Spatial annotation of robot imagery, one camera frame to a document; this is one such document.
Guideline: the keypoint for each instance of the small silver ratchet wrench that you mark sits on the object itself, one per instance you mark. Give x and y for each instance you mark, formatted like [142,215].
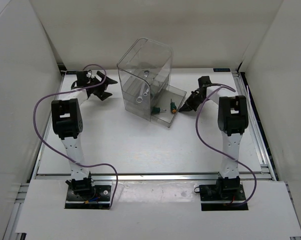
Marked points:
[146,88]

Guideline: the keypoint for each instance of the large silver ratchet wrench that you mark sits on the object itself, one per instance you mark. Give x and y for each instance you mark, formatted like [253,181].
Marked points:
[139,99]

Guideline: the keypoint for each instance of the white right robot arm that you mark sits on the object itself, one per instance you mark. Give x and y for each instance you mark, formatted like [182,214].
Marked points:
[232,121]

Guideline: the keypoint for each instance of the green stubby phillips screwdriver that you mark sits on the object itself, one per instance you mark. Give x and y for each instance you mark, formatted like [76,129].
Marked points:
[173,107]

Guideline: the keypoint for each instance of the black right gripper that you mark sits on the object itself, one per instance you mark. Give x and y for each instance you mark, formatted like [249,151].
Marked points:
[188,105]

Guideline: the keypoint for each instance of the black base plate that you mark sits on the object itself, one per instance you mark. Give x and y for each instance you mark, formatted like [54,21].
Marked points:
[212,200]
[99,198]

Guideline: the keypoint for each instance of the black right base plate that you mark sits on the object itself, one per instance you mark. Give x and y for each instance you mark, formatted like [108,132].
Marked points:
[212,200]

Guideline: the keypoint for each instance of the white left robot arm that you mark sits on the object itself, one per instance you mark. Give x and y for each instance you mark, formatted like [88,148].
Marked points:
[139,148]

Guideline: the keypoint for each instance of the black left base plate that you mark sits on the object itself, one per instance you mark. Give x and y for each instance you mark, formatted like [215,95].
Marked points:
[99,198]

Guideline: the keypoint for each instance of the aluminium frame rail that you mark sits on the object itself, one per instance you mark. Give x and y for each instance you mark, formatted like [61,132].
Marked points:
[158,177]

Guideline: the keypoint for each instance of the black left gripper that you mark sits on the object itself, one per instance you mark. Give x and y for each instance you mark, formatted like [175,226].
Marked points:
[103,95]

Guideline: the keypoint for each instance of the clear plastic drawer organizer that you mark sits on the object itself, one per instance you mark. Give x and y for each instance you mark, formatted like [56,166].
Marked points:
[157,57]

